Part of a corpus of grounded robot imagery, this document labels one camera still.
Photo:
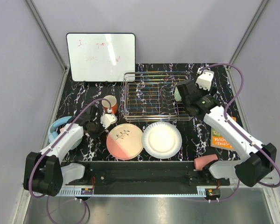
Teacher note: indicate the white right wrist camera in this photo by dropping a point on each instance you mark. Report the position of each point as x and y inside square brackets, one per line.
[204, 79]

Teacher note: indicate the pink cream leaf plate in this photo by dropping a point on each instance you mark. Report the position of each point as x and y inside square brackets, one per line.
[124, 142]

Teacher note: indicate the white scalloped plate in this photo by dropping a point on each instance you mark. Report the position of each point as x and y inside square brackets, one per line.
[162, 140]

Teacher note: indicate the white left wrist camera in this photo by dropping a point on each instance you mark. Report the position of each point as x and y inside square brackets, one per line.
[108, 119]

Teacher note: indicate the light blue headphones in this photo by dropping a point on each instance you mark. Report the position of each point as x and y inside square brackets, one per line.
[63, 133]

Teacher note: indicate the green ceramic bowl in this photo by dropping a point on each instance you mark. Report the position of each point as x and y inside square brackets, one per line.
[177, 95]

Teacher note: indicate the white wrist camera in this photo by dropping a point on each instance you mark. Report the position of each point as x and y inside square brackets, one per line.
[108, 119]
[204, 79]

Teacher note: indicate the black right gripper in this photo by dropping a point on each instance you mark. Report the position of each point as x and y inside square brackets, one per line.
[197, 88]

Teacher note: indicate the pink plastic cup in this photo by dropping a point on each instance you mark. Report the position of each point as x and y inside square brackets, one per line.
[202, 161]

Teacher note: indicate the metal wire dish rack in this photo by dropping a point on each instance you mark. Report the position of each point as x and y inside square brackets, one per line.
[149, 96]

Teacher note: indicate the white dry-erase board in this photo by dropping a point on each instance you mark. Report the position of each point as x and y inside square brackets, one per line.
[99, 57]

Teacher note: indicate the left aluminium frame post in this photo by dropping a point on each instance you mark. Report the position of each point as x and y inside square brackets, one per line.
[41, 25]

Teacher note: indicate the black marble pattern mat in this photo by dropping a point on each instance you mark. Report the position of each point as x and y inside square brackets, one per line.
[195, 133]

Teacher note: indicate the orange children's book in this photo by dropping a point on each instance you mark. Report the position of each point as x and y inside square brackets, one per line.
[221, 137]

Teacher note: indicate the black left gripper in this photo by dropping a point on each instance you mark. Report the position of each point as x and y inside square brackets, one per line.
[102, 129]

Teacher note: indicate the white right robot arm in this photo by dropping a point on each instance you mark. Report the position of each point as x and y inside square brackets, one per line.
[255, 159]

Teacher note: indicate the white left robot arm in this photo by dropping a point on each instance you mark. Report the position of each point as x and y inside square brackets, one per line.
[44, 173]

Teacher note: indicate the aluminium frame post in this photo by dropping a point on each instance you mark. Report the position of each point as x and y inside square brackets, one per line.
[252, 24]
[41, 25]

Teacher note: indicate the orange ceramic mug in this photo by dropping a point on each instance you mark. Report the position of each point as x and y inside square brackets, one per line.
[110, 104]

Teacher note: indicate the right aluminium frame post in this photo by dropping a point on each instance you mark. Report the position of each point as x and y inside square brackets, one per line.
[252, 24]

